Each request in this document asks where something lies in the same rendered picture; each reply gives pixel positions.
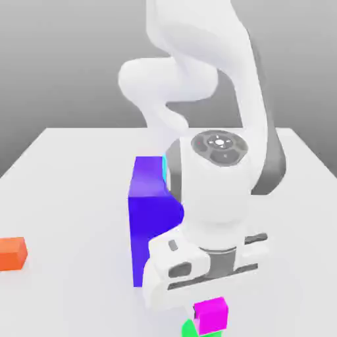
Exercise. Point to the small green cube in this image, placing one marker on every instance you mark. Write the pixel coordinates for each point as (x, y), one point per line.
(188, 329)

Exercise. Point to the small cyan cube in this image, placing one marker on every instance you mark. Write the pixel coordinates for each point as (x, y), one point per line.
(164, 167)

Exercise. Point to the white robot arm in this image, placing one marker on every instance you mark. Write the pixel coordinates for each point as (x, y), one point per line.
(210, 189)

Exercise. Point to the small magenta cube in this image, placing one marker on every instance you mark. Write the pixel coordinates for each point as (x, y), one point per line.
(212, 317)

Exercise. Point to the large blue box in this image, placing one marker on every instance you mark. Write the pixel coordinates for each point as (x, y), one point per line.
(150, 213)

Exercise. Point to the small orange cube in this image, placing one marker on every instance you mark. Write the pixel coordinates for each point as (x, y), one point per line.
(11, 254)

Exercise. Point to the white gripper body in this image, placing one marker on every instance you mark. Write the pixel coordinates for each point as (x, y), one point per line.
(184, 292)

